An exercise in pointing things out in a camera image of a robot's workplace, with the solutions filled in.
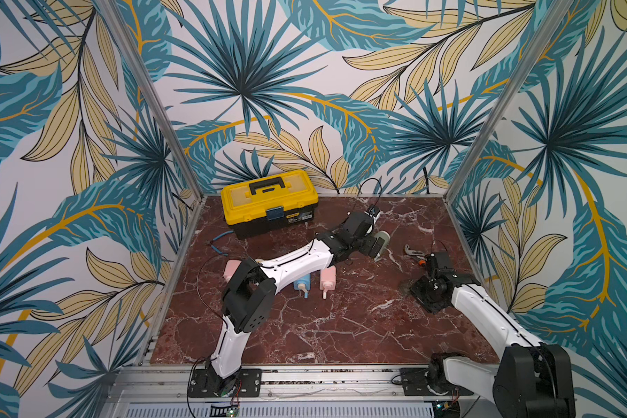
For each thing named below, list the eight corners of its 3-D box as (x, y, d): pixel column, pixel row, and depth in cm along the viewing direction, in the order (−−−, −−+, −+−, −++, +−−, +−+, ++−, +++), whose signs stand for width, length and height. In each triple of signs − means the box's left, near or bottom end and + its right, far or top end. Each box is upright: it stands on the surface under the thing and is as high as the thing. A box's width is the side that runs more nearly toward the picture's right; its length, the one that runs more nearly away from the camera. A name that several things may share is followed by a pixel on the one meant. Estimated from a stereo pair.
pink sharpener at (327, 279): (320, 298, 91) (320, 290, 86) (319, 274, 97) (320, 265, 91) (335, 298, 91) (336, 290, 86) (334, 275, 97) (335, 266, 91)
